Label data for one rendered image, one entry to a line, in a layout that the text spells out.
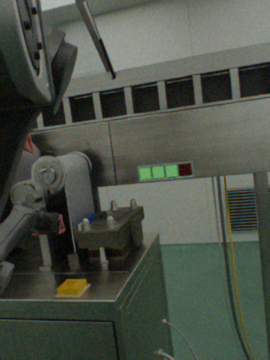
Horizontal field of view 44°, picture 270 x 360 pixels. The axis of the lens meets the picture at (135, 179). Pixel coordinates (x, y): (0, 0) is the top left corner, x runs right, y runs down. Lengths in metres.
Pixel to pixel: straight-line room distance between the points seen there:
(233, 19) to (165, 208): 2.15
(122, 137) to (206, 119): 0.38
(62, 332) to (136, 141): 0.82
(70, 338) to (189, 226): 2.96
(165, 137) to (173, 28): 2.60
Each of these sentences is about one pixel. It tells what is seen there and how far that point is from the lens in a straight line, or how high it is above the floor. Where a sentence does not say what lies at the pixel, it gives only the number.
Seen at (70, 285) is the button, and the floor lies 0.92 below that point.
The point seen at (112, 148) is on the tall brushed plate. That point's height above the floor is 1.32.
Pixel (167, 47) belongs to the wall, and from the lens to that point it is 3.93.
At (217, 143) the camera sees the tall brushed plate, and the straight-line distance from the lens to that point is 1.45.
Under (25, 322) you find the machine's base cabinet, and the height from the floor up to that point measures 0.81.
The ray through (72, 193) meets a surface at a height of 1.16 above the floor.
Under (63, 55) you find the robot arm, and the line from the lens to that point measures 0.47.
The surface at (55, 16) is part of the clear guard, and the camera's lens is 1.48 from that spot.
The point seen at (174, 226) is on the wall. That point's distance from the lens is 3.99.
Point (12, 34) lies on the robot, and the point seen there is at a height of 1.42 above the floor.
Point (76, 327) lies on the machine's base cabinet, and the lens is 1.13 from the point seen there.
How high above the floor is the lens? 1.34
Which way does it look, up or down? 7 degrees down
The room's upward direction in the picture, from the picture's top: 7 degrees counter-clockwise
